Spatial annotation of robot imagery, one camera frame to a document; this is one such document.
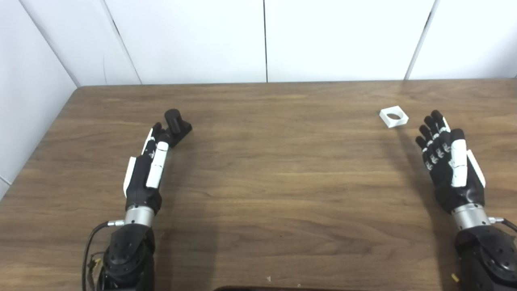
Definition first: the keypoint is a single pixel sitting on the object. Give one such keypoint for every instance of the white square piece with hole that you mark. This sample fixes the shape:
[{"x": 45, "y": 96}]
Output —
[{"x": 394, "y": 123}]

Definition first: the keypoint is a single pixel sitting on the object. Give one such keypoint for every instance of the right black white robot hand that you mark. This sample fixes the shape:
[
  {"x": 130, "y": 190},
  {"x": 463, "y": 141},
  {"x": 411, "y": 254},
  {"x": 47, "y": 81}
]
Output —
[{"x": 448, "y": 178}]

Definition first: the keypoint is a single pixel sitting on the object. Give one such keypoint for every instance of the black peg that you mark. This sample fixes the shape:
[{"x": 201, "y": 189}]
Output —
[{"x": 174, "y": 119}]

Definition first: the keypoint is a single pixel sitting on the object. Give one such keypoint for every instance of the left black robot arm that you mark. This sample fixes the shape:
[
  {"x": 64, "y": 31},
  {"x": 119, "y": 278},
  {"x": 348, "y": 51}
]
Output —
[{"x": 129, "y": 254}]

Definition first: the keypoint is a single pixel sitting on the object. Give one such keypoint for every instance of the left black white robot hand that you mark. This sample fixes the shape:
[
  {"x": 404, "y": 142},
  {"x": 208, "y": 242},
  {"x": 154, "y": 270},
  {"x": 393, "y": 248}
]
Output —
[{"x": 139, "y": 178}]

